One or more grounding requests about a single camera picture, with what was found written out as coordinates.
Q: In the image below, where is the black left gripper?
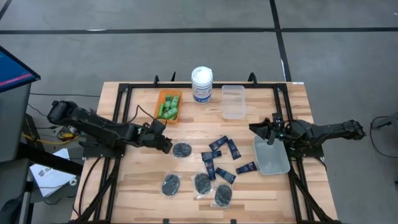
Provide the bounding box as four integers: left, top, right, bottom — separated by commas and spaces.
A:
136, 119, 174, 154

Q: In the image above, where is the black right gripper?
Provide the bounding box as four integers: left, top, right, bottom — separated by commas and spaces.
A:
248, 112, 292, 141

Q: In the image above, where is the bagged black comb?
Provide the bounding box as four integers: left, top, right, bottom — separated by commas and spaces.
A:
171, 141, 194, 160
160, 172, 182, 198
192, 171, 214, 200
211, 183, 234, 209

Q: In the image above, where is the dark blue travel tube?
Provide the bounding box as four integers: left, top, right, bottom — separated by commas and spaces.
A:
226, 138, 243, 161
204, 158, 217, 182
200, 150, 223, 162
209, 135, 229, 152
215, 167, 238, 185
234, 161, 259, 175

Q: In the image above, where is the orange plastic bin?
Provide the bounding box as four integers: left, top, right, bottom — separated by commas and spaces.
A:
154, 88, 184, 125

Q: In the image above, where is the translucent plastic tub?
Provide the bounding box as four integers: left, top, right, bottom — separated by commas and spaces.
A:
252, 134, 292, 176

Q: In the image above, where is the clear rectangular plastic container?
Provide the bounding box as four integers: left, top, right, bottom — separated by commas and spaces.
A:
221, 84, 248, 121

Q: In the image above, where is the white wipes canister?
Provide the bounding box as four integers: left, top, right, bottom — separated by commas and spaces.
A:
190, 65, 215, 105

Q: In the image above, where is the white printed paper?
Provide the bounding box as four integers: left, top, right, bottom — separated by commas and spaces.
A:
29, 148, 78, 198

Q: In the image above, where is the grey cabinet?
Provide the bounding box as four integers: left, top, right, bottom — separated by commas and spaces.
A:
0, 83, 32, 163

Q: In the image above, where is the monitor with blue screen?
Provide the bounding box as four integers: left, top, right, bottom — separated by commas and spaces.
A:
0, 45, 42, 94

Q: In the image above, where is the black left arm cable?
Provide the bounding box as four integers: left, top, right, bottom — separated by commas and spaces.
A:
132, 105, 157, 126

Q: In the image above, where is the black floor cable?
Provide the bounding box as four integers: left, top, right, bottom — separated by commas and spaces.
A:
369, 114, 398, 160

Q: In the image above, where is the yellow cable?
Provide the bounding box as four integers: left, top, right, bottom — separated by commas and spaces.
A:
21, 133, 79, 146

